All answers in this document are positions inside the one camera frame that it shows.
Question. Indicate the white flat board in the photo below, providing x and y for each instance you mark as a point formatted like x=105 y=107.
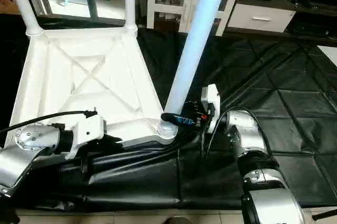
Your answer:
x=329 y=53

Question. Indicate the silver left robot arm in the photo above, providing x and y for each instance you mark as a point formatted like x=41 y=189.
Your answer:
x=26 y=150

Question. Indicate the black right robot foot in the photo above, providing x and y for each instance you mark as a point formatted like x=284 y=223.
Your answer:
x=179 y=221

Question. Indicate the black work mat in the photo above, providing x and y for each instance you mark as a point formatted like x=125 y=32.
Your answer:
x=263 y=87

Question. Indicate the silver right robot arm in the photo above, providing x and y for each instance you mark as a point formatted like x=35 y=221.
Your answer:
x=253 y=145

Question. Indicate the white plastic table top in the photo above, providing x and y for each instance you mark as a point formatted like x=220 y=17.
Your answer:
x=84 y=77

